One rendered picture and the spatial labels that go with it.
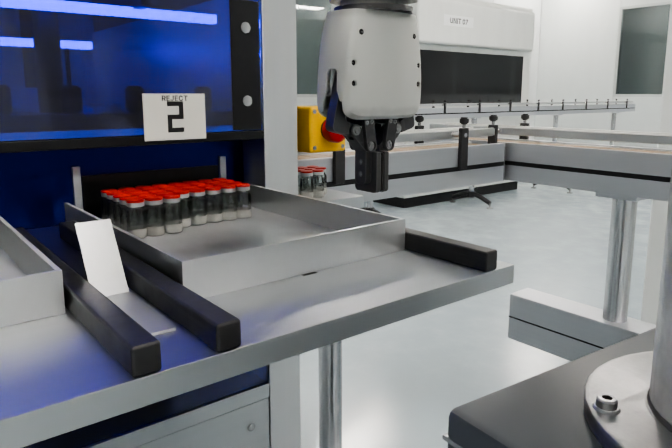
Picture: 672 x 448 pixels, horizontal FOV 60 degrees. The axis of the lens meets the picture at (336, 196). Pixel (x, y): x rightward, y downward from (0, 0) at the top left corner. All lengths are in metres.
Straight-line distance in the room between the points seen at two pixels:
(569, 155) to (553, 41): 8.44
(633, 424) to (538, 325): 1.17
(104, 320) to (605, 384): 0.33
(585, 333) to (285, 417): 0.76
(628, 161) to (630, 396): 0.96
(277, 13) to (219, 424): 0.61
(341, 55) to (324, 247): 0.18
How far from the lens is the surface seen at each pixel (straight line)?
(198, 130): 0.81
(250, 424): 0.98
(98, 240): 0.55
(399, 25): 0.57
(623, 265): 1.42
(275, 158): 0.87
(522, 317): 1.56
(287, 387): 0.99
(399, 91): 0.57
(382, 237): 0.62
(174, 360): 0.40
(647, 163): 1.32
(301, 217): 0.78
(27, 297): 0.50
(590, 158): 1.37
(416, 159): 1.23
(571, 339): 1.50
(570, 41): 9.66
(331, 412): 1.30
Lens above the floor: 1.05
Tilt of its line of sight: 10 degrees down
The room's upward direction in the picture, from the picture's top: straight up
